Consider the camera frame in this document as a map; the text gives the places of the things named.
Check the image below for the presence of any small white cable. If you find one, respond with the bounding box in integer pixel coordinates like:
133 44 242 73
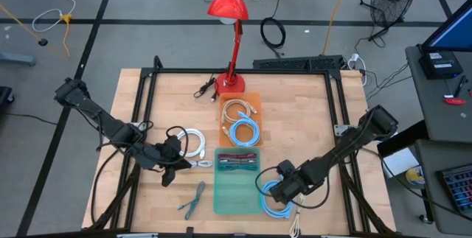
190 159 214 169

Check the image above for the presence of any yellow floor cable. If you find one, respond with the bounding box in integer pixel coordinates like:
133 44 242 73
0 4 73 58

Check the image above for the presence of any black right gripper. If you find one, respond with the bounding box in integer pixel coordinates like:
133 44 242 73
268 158 309 206

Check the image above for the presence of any black aluminium table frame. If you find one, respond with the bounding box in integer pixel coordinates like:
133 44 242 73
86 55 398 238

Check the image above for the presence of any black lamp power cable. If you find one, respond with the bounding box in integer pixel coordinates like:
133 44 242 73
192 74 219 103

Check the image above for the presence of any white plug with cable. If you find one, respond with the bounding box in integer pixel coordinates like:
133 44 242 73
347 52 368 86

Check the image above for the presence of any green translucent plastic tray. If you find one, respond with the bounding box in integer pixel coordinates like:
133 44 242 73
212 146 263 216

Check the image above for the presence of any black right arm cable loop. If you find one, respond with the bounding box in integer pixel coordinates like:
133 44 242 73
254 166 330 209

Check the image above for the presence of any cream thin bundled cable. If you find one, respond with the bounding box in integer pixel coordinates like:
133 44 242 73
289 203 306 238

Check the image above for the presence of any light blue cable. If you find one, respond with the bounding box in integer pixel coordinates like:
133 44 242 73
260 180 296 220
228 111 261 147

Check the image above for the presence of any computer monitor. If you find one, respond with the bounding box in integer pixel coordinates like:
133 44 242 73
420 5 472 53

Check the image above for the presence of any red desk lamp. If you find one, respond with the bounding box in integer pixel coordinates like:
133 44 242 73
206 0 250 95

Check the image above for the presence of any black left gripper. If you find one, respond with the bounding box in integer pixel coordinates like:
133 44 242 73
146 134 193 188

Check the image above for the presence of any round yellow blue object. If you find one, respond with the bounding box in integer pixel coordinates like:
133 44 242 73
405 164 426 187

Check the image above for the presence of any orange translucent plastic tray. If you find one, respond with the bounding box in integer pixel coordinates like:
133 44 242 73
218 91 264 148

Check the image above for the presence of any grey furniture foot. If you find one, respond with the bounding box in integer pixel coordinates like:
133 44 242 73
0 52 37 68

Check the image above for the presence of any red cable tie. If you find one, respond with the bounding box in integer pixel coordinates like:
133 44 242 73
217 153 258 160

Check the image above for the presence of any grey side desk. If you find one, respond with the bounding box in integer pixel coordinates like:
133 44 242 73
404 44 472 235

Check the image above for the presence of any grey braided cable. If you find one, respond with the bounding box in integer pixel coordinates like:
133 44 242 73
218 158 258 164

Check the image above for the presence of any blue black braided cable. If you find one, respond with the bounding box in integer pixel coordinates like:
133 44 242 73
177 181 207 220

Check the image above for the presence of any orange hanging cable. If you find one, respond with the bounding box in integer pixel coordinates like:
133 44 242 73
321 0 353 57

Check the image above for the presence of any black box with labels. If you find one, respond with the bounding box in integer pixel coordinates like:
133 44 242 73
418 49 464 80

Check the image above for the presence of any black coiled floor cable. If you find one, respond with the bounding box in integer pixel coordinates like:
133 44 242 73
260 16 287 58

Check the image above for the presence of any black perforated box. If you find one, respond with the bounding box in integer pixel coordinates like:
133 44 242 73
252 54 344 72

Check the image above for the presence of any black pen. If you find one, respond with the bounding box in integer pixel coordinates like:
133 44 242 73
454 74 466 98

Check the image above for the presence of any white paper sheet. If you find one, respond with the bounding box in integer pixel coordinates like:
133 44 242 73
381 146 421 178

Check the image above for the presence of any white floor cable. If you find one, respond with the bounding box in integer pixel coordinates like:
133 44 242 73
31 0 77 32

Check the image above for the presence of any colourful backlit keyboard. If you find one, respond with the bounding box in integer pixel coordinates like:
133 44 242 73
438 162 472 215

